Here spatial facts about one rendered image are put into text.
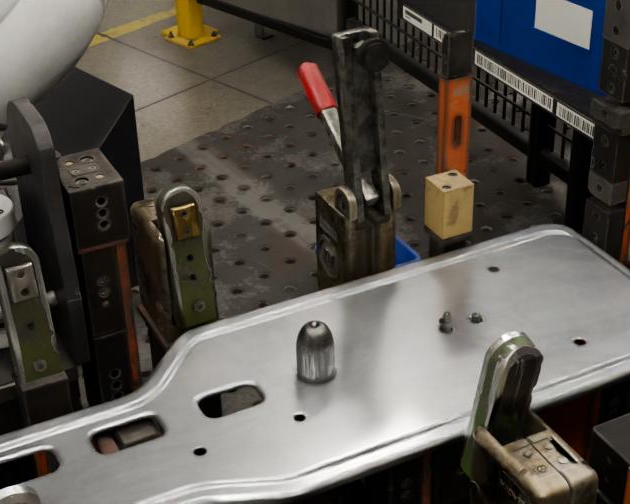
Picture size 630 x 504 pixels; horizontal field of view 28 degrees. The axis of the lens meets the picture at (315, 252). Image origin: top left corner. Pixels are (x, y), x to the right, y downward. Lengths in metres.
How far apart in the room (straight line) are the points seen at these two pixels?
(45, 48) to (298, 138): 0.69
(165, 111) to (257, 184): 1.92
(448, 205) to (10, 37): 0.56
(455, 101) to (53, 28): 0.51
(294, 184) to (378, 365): 0.92
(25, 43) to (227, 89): 2.51
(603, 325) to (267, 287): 0.68
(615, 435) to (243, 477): 0.30
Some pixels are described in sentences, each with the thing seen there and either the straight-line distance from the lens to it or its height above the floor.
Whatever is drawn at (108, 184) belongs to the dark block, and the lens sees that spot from 1.09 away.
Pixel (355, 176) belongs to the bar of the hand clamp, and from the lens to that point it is 1.13.
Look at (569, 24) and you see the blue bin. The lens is 1.46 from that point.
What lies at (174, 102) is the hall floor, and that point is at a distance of 3.89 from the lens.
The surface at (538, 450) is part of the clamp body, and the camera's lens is 0.90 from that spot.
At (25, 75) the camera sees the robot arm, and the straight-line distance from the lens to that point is 1.49.
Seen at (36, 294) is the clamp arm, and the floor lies 1.07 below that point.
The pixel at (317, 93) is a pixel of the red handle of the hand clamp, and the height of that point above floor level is 1.13.
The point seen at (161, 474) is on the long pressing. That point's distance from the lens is 0.95.
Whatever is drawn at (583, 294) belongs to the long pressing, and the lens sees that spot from 1.15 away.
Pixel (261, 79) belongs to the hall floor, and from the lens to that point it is 4.01.
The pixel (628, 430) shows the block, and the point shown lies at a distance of 1.03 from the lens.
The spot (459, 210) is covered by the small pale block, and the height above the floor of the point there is 1.04.
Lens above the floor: 1.63
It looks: 32 degrees down
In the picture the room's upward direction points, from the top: 2 degrees counter-clockwise
